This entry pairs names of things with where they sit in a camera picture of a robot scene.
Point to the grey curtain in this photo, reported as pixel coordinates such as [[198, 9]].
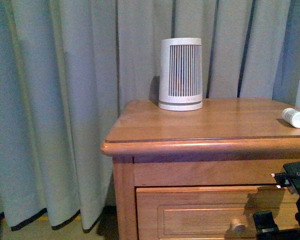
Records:
[[69, 67]]

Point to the upper drawer wooden knob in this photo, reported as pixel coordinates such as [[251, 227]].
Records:
[[237, 226]]

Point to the white slatted air purifier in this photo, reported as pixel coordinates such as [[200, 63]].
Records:
[[181, 76]]

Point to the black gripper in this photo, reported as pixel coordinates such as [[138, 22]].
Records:
[[266, 228]]

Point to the white medicine bottle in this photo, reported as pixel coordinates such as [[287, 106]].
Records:
[[292, 116]]

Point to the wooden nightstand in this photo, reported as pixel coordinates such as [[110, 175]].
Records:
[[228, 142]]

